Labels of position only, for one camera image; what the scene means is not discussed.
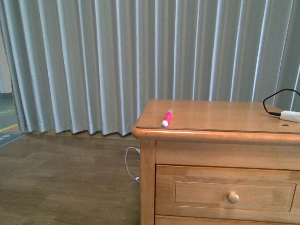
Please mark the white device on cabinet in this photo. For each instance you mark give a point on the white device on cabinet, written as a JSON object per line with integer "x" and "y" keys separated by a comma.
{"x": 290, "y": 116}

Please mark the light wooden drawer knob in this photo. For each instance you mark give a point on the light wooden drawer knob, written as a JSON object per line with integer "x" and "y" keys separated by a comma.
{"x": 233, "y": 198}

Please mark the pink marker with white cap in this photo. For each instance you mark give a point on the pink marker with white cap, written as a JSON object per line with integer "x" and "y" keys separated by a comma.
{"x": 167, "y": 118}

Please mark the grey pleated curtain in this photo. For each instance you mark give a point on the grey pleated curtain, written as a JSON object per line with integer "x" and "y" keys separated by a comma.
{"x": 93, "y": 64}

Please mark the wooden nightstand cabinet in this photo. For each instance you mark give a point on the wooden nightstand cabinet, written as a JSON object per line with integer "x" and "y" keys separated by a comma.
{"x": 211, "y": 134}

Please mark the wooden drawer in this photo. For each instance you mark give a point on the wooden drawer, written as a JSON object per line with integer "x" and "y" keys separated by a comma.
{"x": 201, "y": 192}
{"x": 170, "y": 220}

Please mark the green floor mat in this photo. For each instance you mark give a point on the green floor mat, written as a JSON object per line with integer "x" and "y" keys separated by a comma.
{"x": 8, "y": 137}

